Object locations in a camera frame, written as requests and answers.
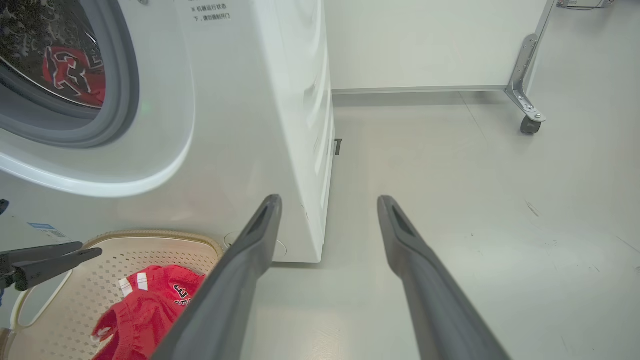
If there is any beige perforated laundry basket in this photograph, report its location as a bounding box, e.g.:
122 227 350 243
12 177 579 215
0 229 225 360

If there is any red number 23 jersey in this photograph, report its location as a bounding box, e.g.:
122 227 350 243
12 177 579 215
91 264 207 360

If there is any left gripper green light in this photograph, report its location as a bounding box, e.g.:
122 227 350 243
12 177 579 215
0 241 104 302

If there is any red jersey with number print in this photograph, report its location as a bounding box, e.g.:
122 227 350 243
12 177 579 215
42 46 106 109

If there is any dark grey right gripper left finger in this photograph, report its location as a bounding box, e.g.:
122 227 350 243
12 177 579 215
152 194 283 360

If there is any white front-load washing machine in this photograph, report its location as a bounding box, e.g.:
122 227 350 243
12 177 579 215
0 0 336 264

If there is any blue energy label sticker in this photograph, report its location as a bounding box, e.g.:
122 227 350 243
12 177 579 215
27 222 69 244

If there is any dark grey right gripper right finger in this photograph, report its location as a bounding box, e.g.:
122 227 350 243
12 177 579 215
376 195 511 360

